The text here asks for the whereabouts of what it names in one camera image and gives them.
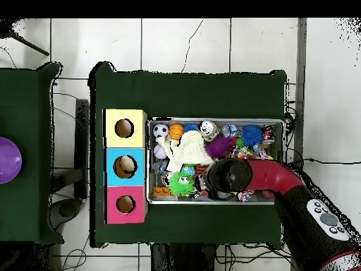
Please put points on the purple spiky ball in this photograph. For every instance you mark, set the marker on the purple spiky ball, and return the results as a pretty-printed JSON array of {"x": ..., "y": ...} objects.
[{"x": 219, "y": 147}]

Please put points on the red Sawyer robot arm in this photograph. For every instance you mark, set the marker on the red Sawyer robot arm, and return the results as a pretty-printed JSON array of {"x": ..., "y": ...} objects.
[{"x": 271, "y": 175}]

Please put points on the orange toy block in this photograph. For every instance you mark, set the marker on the orange toy block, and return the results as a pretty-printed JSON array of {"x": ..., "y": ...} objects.
[{"x": 162, "y": 191}]

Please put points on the black tripod leg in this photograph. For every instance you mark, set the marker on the black tripod leg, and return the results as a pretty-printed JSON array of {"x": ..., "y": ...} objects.
[{"x": 28, "y": 44}]

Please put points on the green cloth side table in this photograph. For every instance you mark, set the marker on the green cloth side table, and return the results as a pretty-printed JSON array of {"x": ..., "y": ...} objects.
[{"x": 28, "y": 113}]

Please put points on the green fuzzy toy with eyes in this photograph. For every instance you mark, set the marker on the green fuzzy toy with eyes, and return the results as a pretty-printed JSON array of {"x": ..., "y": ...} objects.
[{"x": 181, "y": 184}]

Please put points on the purple bowl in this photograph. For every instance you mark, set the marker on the purple bowl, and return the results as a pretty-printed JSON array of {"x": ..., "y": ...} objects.
[{"x": 8, "y": 161}]

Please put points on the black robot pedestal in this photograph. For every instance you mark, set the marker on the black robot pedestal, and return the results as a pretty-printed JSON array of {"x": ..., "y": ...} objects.
[{"x": 186, "y": 259}]

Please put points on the cream knitted cloth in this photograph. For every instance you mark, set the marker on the cream knitted cloth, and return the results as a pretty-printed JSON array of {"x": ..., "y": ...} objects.
[{"x": 189, "y": 149}]

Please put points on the wooden box with three holes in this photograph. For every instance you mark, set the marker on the wooden box with three holes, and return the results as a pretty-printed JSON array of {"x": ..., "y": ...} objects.
[{"x": 110, "y": 169}]

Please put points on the small soccer ball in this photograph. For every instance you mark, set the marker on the small soccer ball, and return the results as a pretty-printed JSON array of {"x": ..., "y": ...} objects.
[{"x": 161, "y": 131}]

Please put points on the small orange basketball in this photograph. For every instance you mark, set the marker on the small orange basketball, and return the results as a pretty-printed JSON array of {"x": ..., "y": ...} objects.
[{"x": 176, "y": 131}]

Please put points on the clear mesh bin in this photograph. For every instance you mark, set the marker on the clear mesh bin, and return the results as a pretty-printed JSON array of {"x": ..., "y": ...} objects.
[{"x": 149, "y": 169}]

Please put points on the blue spiky ball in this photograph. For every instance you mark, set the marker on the blue spiky ball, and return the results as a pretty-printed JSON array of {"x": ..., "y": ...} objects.
[{"x": 252, "y": 135}]

